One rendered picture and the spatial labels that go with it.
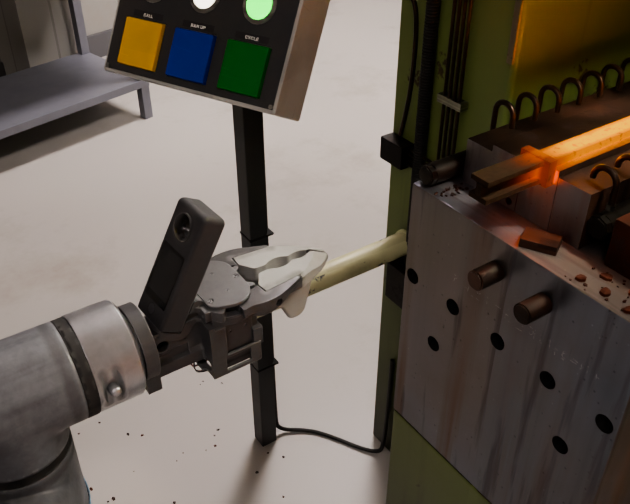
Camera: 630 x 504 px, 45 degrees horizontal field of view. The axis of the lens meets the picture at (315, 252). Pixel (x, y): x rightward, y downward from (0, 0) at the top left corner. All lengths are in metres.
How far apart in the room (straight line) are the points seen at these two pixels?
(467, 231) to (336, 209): 1.73
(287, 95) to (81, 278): 1.45
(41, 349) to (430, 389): 0.70
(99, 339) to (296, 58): 0.62
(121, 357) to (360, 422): 1.33
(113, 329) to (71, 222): 2.11
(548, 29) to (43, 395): 0.85
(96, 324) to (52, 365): 0.05
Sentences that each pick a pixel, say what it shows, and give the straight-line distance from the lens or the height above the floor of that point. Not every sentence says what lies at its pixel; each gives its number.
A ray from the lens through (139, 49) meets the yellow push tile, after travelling 1.28.
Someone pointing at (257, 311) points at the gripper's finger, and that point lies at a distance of 0.69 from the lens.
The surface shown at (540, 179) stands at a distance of 0.94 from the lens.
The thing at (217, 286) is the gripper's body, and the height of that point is 1.01.
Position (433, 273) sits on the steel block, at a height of 0.80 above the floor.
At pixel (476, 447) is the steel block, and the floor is 0.55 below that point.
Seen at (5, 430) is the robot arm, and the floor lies 0.99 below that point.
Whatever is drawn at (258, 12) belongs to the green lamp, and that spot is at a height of 1.08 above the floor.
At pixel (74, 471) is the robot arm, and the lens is 0.73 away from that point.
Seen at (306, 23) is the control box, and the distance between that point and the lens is 1.16.
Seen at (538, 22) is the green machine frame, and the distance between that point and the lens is 1.15.
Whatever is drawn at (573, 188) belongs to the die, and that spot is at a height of 0.99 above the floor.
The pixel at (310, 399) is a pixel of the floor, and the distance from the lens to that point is 1.98.
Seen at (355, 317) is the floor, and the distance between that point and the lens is 2.22.
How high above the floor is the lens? 1.44
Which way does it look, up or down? 36 degrees down
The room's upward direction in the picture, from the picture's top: straight up
